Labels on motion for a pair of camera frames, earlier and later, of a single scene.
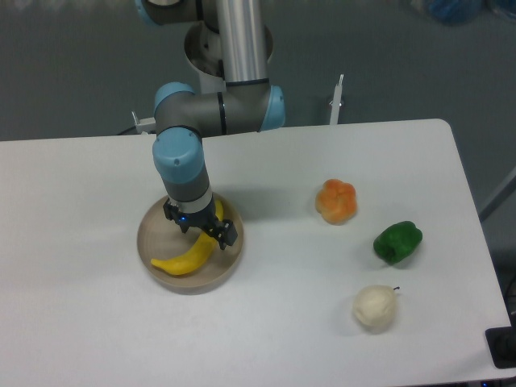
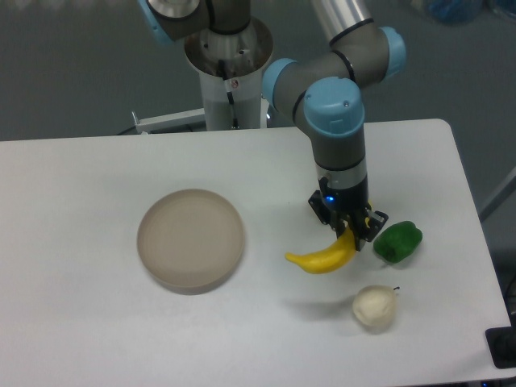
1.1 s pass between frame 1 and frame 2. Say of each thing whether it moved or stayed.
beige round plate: stayed
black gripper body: moved
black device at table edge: stayed
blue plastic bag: stayed
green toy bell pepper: stayed
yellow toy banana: moved
